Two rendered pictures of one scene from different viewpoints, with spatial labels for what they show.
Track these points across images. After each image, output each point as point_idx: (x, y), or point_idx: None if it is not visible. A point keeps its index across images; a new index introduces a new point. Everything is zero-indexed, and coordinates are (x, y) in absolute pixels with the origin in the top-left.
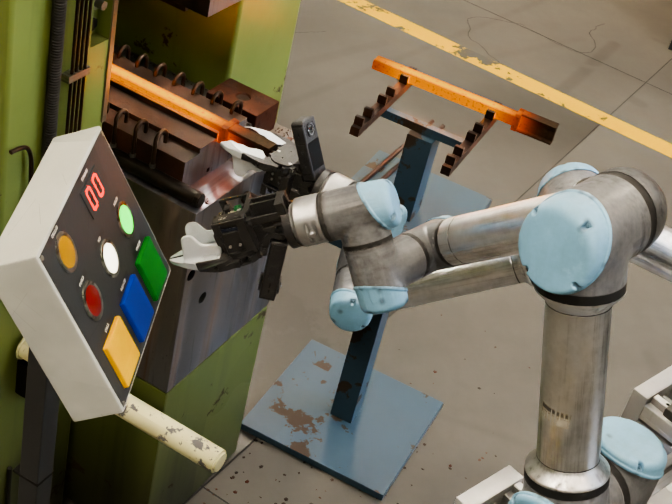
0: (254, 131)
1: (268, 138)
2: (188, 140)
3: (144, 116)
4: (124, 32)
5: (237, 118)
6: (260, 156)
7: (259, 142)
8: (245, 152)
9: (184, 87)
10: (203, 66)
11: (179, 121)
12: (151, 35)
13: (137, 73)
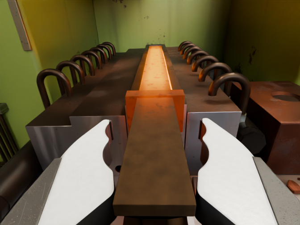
0: (204, 131)
1: (211, 165)
2: (86, 102)
3: (112, 75)
4: (231, 61)
5: (218, 106)
6: (56, 211)
7: (134, 155)
8: (62, 161)
9: (201, 69)
10: (272, 78)
11: (130, 85)
12: (243, 58)
13: (177, 58)
